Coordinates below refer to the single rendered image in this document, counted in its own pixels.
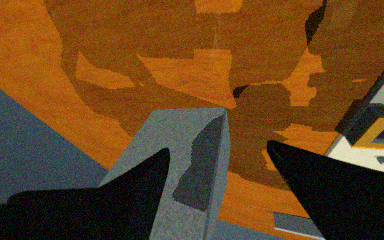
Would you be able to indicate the beige flat base plate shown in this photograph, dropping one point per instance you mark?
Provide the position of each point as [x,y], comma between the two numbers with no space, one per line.
[362,140]

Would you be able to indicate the grey rectangular bar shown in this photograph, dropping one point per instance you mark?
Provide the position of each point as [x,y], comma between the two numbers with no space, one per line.
[296,225]

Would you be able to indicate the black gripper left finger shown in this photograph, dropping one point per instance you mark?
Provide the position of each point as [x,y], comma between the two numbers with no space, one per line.
[122,209]

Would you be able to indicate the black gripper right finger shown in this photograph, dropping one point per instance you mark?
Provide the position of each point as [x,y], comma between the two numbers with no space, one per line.
[344,200]

